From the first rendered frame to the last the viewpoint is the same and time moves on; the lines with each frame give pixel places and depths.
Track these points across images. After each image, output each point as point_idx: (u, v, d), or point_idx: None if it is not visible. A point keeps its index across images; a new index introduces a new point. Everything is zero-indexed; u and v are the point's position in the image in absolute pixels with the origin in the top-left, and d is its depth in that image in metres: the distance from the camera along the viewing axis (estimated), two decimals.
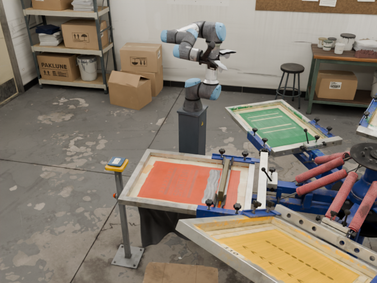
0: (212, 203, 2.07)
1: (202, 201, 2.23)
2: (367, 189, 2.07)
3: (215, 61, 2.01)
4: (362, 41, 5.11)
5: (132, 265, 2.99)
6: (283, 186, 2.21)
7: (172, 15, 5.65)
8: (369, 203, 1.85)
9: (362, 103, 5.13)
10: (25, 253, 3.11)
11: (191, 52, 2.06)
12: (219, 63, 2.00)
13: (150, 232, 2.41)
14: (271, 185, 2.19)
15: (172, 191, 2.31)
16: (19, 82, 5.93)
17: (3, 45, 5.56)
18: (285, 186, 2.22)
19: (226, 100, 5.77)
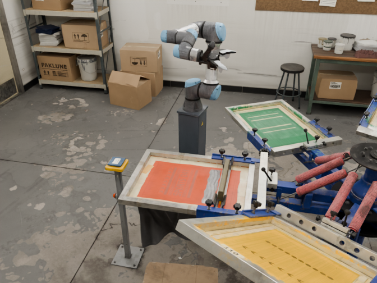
0: (212, 203, 2.07)
1: (202, 201, 2.23)
2: (367, 189, 2.07)
3: (215, 61, 2.01)
4: (362, 41, 5.11)
5: (132, 265, 2.99)
6: (283, 186, 2.21)
7: (172, 15, 5.65)
8: (369, 203, 1.85)
9: (362, 103, 5.13)
10: (25, 253, 3.11)
11: (191, 52, 2.06)
12: (219, 63, 2.00)
13: (150, 232, 2.41)
14: (271, 185, 2.19)
15: (172, 191, 2.31)
16: (19, 82, 5.93)
17: (3, 45, 5.56)
18: (285, 186, 2.22)
19: (226, 100, 5.77)
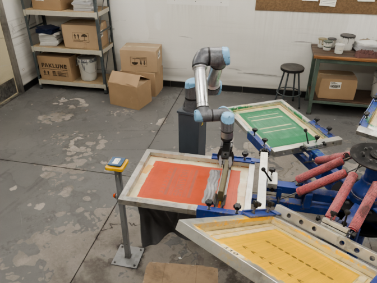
0: (212, 203, 2.07)
1: (202, 201, 2.23)
2: (367, 189, 2.07)
3: (220, 156, 2.23)
4: (362, 41, 5.11)
5: (132, 265, 2.99)
6: (283, 186, 2.21)
7: (172, 15, 5.65)
8: (369, 203, 1.85)
9: (362, 103, 5.13)
10: (25, 253, 3.11)
11: (223, 133, 2.14)
12: (220, 160, 2.24)
13: (150, 232, 2.41)
14: (271, 185, 2.19)
15: (172, 191, 2.31)
16: (19, 82, 5.93)
17: (3, 45, 5.56)
18: (285, 186, 2.22)
19: (226, 100, 5.77)
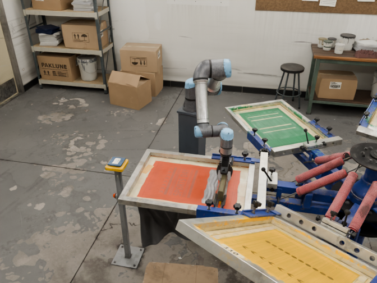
0: (212, 203, 2.07)
1: (202, 201, 2.23)
2: (367, 189, 2.07)
3: (219, 170, 2.28)
4: (362, 41, 5.11)
5: (132, 265, 2.99)
6: (283, 186, 2.21)
7: (172, 15, 5.65)
8: (369, 203, 1.85)
9: (362, 103, 5.13)
10: (25, 253, 3.11)
11: (222, 149, 2.19)
12: (219, 174, 2.30)
13: (150, 232, 2.41)
14: (271, 185, 2.19)
15: (172, 191, 2.31)
16: (19, 82, 5.93)
17: (3, 45, 5.56)
18: (285, 186, 2.22)
19: (226, 100, 5.77)
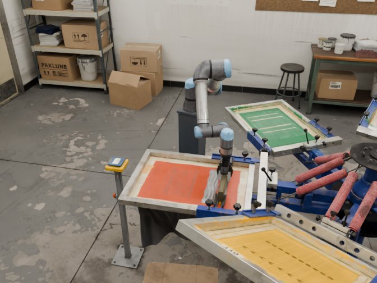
0: (212, 203, 2.07)
1: (202, 201, 2.23)
2: (367, 189, 2.07)
3: (219, 171, 2.28)
4: (362, 41, 5.11)
5: (132, 265, 2.99)
6: (283, 186, 2.21)
7: (172, 15, 5.65)
8: (369, 203, 1.85)
9: (362, 103, 5.13)
10: (25, 253, 3.11)
11: (222, 149, 2.19)
12: (219, 174, 2.29)
13: (150, 232, 2.41)
14: (271, 185, 2.19)
15: (172, 191, 2.31)
16: (19, 82, 5.93)
17: (3, 45, 5.56)
18: (285, 186, 2.22)
19: (226, 100, 5.77)
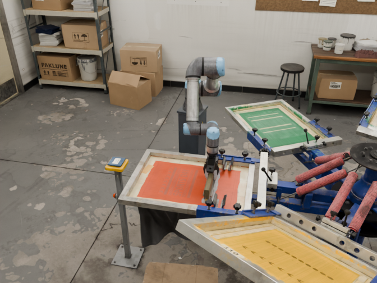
0: (212, 203, 2.07)
1: (202, 201, 2.23)
2: (367, 189, 2.07)
3: (206, 169, 2.30)
4: (362, 41, 5.11)
5: (132, 265, 2.99)
6: (283, 186, 2.21)
7: (172, 15, 5.65)
8: (369, 203, 1.85)
9: (362, 103, 5.13)
10: (25, 253, 3.11)
11: (208, 147, 2.21)
12: (206, 173, 2.32)
13: (150, 232, 2.41)
14: (271, 185, 2.19)
15: (172, 191, 2.31)
16: (19, 82, 5.93)
17: (3, 45, 5.56)
18: (285, 186, 2.22)
19: (226, 100, 5.77)
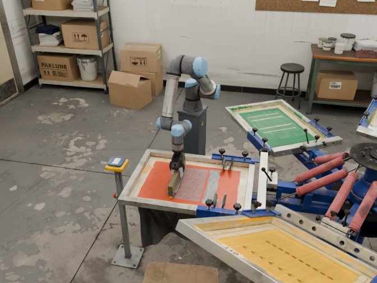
0: (212, 203, 2.07)
1: (202, 201, 2.23)
2: (367, 189, 2.07)
3: None
4: (362, 41, 5.11)
5: (132, 265, 2.99)
6: (283, 186, 2.21)
7: (172, 15, 5.65)
8: (369, 203, 1.85)
9: (362, 103, 5.13)
10: (25, 253, 3.11)
11: (173, 145, 2.25)
12: (172, 170, 2.35)
13: (150, 232, 2.41)
14: (271, 185, 2.19)
15: None
16: (19, 82, 5.93)
17: (3, 45, 5.56)
18: (285, 186, 2.22)
19: (226, 100, 5.77)
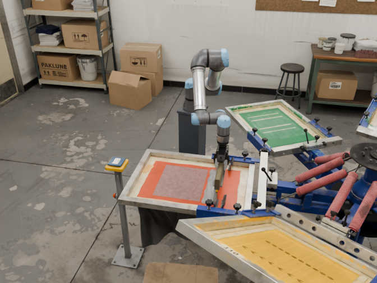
0: (212, 203, 2.07)
1: (202, 201, 2.23)
2: (367, 189, 2.07)
3: (216, 159, 2.25)
4: (362, 41, 5.11)
5: (132, 265, 2.99)
6: (283, 186, 2.21)
7: (172, 15, 5.65)
8: (369, 203, 1.85)
9: (362, 103, 5.13)
10: (25, 253, 3.11)
11: (219, 136, 2.15)
12: (216, 163, 2.26)
13: (150, 232, 2.41)
14: (271, 185, 2.19)
15: None
16: (19, 82, 5.93)
17: (3, 45, 5.56)
18: (285, 186, 2.22)
19: (226, 100, 5.77)
